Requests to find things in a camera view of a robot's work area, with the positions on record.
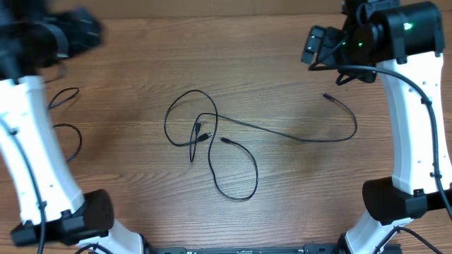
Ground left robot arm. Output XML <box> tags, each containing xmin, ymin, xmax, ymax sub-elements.
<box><xmin>1</xmin><ymin>1</ymin><xmax>153</xmax><ymax>253</ymax></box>

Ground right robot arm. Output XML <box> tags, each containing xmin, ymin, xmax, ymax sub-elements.
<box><xmin>302</xmin><ymin>0</ymin><xmax>451</xmax><ymax>253</ymax></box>

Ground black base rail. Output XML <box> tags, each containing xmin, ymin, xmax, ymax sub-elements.
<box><xmin>141</xmin><ymin>242</ymin><xmax>403</xmax><ymax>254</ymax></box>

